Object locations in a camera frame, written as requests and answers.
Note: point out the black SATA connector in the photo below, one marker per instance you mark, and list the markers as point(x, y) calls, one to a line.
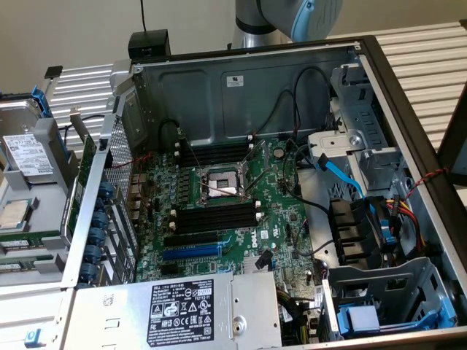
point(263, 260)

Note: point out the green Dell motherboard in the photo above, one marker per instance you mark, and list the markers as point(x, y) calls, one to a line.
point(284, 218)

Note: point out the blue disk carrier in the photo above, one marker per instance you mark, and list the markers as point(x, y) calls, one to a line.
point(39, 102)

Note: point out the blue latch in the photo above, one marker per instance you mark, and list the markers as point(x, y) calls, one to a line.
point(33, 338)

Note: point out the silver hard disk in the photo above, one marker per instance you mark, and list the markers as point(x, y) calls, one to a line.
point(25, 153)

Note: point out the green graphics card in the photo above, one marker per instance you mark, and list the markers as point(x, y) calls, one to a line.
point(82, 164)

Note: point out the grey metal disk bay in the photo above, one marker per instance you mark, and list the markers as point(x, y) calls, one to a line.
point(365, 120)

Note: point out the silver CPU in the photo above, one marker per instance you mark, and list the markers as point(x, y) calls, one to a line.
point(12, 215)

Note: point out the silver chipset heatsink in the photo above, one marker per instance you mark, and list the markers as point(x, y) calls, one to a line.
point(250, 265)

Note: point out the blue expansion slot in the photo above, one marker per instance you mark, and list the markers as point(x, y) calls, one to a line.
point(189, 252)

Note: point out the disk bay with blue rails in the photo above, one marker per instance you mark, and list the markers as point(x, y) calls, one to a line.
point(386, 280)

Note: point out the round coin battery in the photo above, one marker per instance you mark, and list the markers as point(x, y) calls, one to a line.
point(279, 152)

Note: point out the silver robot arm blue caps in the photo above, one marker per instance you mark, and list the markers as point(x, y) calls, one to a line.
point(251, 22)

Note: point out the grey parts rack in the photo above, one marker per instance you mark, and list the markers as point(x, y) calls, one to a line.
point(47, 204)

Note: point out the black box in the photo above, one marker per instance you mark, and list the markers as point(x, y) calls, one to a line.
point(149, 42)

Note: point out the dark panel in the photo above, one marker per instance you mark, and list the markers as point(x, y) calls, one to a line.
point(456, 138)

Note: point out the long black expansion slot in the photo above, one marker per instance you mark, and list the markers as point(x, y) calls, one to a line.
point(189, 240)

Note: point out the metal locking lever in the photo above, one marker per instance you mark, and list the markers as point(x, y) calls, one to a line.
point(258, 181)
point(220, 189)

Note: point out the open PC case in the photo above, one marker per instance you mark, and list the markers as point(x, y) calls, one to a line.
point(262, 73)

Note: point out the silver power supply unit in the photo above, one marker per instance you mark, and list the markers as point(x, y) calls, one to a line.
point(109, 317)

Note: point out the short black expansion slot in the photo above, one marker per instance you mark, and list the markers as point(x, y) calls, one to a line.
point(169, 269)

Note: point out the black clip on white post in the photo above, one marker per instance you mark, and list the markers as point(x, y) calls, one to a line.
point(53, 71)

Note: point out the CPU socket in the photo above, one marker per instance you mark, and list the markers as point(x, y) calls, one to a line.
point(222, 182)

